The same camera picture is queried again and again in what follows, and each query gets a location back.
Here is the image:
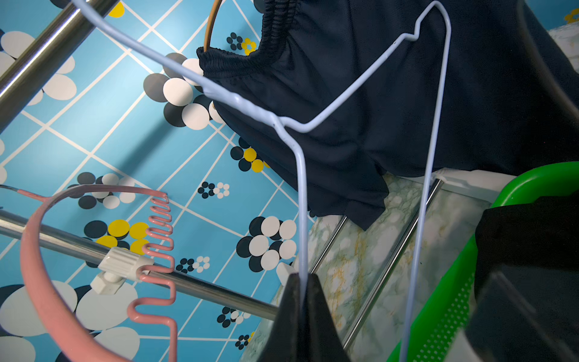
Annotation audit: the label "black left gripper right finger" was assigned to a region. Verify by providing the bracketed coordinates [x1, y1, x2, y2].
[305, 274, 351, 362]

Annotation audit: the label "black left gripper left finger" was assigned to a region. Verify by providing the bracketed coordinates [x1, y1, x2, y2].
[258, 274, 302, 362]

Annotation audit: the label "pink plastic hanger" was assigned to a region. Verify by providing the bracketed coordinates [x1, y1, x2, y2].
[1, 185, 178, 361]

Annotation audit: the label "light blue wire hanger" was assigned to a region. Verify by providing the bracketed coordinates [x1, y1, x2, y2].
[73, 1, 452, 361]

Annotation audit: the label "black shorts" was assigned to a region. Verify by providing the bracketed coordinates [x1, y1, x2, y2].
[464, 193, 578, 361]

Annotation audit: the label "navy blue shorts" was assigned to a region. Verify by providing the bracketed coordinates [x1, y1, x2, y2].
[197, 1, 578, 229]

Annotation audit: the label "wooden hanger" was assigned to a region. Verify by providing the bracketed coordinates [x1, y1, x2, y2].
[203, 0, 224, 52]

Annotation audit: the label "green plastic basket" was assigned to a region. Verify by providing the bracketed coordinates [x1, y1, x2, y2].
[390, 161, 578, 361]

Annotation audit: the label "white metal clothes rack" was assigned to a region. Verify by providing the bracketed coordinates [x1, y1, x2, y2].
[0, 0, 519, 349]

